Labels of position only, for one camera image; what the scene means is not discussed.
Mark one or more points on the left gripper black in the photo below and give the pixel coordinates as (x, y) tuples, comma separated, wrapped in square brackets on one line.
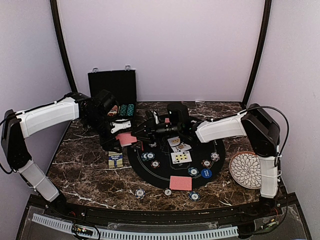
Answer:
[(107, 143)]

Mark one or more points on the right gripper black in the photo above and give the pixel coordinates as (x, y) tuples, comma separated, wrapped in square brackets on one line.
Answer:
[(150, 132)]

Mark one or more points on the red playing card deck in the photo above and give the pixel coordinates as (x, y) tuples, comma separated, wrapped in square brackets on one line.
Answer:
[(126, 139)]

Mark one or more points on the face-up card yellow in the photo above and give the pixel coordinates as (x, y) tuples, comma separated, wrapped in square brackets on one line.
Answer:
[(181, 157)]

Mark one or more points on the dealt red cards front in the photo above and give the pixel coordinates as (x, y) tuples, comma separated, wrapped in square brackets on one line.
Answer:
[(180, 183)]

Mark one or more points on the red white chip stack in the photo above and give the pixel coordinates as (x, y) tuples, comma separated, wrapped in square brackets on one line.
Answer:
[(167, 192)]

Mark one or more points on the blue white chip stack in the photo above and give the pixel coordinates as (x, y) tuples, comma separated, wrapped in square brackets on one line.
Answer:
[(140, 193)]

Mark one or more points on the blue white chip mat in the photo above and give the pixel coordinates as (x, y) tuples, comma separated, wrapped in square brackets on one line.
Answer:
[(215, 156)]

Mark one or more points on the blue small blind button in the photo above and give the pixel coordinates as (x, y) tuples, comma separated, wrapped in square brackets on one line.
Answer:
[(206, 173)]

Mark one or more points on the blue green chip stack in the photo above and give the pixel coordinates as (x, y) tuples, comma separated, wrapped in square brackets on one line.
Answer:
[(194, 196)]

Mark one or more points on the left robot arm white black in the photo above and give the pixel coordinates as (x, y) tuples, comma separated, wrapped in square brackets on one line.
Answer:
[(17, 126)]

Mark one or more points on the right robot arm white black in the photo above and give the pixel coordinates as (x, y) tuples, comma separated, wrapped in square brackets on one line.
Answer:
[(262, 131)]

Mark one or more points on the card box in case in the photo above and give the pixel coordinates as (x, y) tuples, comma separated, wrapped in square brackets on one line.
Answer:
[(113, 111)]

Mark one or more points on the teal chips in case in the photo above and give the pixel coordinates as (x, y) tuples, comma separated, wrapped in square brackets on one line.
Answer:
[(126, 110)]

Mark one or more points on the round black poker mat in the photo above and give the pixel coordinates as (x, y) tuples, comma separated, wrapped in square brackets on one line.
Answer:
[(160, 177)]

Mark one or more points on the black poker chip case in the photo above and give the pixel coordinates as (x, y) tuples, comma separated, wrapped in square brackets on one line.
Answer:
[(121, 83)]

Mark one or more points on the wooden card holder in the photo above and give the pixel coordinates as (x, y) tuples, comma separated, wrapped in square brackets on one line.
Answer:
[(115, 160)]

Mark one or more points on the floral patterned ceramic plate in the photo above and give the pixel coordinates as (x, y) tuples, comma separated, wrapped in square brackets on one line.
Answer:
[(245, 169)]

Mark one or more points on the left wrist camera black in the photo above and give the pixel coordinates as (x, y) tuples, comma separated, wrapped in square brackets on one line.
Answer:
[(106, 101)]

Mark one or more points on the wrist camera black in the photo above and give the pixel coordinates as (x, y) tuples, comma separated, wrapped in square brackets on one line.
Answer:
[(106, 101), (178, 113)]

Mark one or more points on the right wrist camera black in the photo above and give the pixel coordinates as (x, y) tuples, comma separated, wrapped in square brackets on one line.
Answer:
[(178, 113)]

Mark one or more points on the white cable duct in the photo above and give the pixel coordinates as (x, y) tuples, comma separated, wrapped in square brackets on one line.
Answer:
[(139, 232)]

